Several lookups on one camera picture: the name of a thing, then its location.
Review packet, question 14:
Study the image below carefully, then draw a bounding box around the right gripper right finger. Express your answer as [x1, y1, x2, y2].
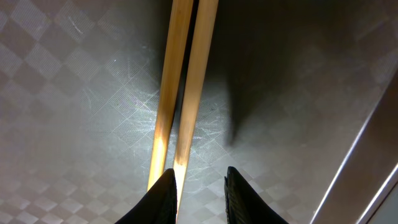
[224, 166, 288, 224]

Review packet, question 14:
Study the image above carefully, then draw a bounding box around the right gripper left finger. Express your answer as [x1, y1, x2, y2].
[116, 169, 177, 224]

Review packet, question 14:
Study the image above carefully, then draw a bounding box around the wooden chopstick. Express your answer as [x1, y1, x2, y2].
[147, 0, 194, 189]
[173, 0, 218, 208]

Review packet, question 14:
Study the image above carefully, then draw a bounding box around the brown serving tray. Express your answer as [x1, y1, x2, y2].
[1, 0, 397, 223]

